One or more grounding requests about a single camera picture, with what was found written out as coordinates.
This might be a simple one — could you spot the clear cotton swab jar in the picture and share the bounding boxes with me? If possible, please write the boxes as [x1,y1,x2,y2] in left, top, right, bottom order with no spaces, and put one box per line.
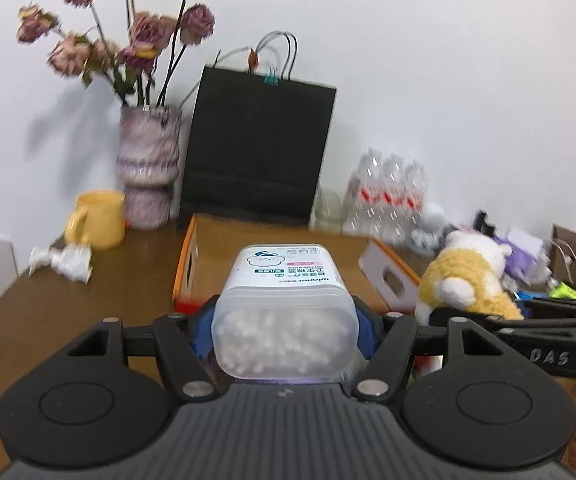
[212,261,359,382]

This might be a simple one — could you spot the yellow white plush toy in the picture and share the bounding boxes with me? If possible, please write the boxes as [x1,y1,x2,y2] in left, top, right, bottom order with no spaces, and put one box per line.
[415,231,523,326]

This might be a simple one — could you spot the purple tissue pack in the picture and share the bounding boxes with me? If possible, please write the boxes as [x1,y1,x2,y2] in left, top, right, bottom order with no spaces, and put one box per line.
[495,228,551,285]

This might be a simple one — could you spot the brown cardboard piece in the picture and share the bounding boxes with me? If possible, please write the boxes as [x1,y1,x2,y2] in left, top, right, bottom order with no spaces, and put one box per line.
[549,224,576,290]

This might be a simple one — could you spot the orange cardboard produce box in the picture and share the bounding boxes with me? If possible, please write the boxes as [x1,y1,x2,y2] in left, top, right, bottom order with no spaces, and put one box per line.
[172,214,429,314]

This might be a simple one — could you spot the white round robot speaker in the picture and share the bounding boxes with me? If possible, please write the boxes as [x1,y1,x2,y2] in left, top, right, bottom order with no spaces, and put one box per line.
[408,203,447,257]

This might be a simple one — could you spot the left clear water bottle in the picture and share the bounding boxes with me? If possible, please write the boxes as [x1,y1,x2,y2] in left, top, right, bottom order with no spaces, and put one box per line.
[343,148,381,236]

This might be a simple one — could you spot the clear water bottle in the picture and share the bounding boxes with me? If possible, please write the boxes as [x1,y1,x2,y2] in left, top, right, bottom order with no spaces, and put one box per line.
[343,148,381,236]
[404,160,428,238]
[380,154,406,246]

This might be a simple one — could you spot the clear glass cup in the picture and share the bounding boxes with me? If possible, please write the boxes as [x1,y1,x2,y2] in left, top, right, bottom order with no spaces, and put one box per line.
[311,185,344,233]

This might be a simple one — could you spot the middle clear water bottle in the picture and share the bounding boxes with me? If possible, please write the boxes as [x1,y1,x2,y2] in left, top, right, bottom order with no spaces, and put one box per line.
[380,154,406,246]

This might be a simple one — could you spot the black lipstick tubes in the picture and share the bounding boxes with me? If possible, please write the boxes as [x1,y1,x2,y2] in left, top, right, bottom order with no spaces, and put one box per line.
[472,210,496,238]

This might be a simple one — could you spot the crumpled white paper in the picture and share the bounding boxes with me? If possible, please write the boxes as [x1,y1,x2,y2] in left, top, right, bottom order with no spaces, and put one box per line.
[28,244,92,284]

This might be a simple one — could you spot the right clear water bottle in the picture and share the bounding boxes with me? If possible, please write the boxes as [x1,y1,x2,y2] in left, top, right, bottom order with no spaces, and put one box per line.
[404,160,428,238]

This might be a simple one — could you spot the yellow ceramic mug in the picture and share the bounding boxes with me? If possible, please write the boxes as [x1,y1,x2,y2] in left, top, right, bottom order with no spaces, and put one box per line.
[64,190,125,250]

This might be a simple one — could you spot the mottled purple ceramic vase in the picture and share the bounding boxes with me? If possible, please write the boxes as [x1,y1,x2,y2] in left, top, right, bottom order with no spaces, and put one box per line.
[116,106,181,231]

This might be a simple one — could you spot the black paper gift bag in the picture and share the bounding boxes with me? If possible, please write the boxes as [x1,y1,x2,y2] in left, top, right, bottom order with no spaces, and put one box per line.
[178,30,338,227]

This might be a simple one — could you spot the dried pink rose bouquet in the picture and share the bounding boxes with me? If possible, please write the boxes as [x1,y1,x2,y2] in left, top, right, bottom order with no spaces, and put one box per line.
[16,0,215,107]

